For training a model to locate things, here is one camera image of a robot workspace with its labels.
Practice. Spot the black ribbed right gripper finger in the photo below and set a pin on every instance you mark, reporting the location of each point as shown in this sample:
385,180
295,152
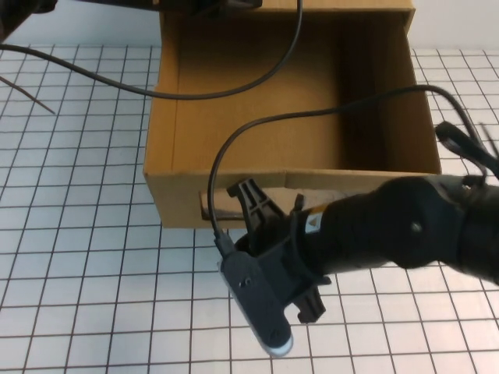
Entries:
253,206

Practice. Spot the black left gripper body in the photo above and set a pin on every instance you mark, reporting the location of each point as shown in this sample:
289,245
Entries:
210,5

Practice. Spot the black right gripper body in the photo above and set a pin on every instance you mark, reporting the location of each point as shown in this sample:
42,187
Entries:
308,237

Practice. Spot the cardboard drawer with window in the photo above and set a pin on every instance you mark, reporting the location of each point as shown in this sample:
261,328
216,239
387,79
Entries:
273,156

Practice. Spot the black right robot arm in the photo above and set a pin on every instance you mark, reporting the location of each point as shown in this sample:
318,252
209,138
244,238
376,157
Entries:
409,233

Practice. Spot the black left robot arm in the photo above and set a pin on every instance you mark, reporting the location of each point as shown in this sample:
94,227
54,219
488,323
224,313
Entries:
19,15

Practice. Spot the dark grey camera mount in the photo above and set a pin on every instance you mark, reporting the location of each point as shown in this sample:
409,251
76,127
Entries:
273,280

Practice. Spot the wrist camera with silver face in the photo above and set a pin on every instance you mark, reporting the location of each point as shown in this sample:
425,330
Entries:
278,350

